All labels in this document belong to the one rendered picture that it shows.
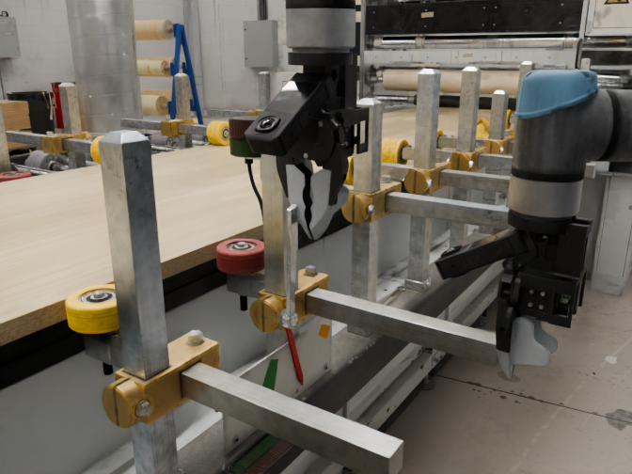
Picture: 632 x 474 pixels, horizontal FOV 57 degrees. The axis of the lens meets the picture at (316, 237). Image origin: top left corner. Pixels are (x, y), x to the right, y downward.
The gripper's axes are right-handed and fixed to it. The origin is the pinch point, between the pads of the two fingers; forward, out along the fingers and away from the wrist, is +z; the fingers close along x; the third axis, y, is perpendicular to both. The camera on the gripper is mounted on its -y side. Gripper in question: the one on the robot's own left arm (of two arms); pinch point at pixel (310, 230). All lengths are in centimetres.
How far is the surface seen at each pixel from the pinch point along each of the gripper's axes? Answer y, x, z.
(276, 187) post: 6.2, 9.6, -2.6
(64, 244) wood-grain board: -2.5, 47.0, 10.3
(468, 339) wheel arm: 10.3, -16.8, 14.1
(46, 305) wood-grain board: -18.1, 27.2, 9.7
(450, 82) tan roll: 262, 85, 2
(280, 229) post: 6.1, 9.1, 3.2
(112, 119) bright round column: 229, 340, 37
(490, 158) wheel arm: 85, 5, 6
